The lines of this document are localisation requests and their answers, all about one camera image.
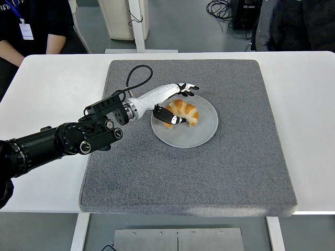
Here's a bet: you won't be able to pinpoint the beige cabinet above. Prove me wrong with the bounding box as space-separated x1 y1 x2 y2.
97 0 149 41

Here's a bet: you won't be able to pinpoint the seated person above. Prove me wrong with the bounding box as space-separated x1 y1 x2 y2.
0 0 87 102

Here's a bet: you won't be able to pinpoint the person in dark jacket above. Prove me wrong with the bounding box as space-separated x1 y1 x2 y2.
250 0 335 52

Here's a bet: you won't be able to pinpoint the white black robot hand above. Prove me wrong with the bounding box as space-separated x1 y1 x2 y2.
132 82 199 126

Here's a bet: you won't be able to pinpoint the grey metal plate with screws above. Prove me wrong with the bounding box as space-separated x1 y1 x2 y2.
113 227 245 251

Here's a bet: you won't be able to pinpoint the white table post with base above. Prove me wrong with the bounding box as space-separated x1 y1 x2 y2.
104 0 180 54

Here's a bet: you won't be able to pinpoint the golden croissant bread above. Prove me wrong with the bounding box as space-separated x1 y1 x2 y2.
163 99 199 129

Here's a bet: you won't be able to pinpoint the white badge on blue lanyard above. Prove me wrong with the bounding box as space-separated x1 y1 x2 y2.
5 0 35 41

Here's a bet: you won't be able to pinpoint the grey felt mat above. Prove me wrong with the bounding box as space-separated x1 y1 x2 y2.
78 59 298 218

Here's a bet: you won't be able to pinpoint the round grey plate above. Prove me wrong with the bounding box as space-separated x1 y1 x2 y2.
151 93 219 149

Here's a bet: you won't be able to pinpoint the black floor cables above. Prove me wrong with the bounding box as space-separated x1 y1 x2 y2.
205 0 256 40

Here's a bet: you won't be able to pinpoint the white table leg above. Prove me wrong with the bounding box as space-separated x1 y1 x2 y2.
70 213 91 251
266 216 286 251

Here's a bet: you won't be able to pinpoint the black equipment box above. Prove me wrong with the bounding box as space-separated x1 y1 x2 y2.
231 0 263 30

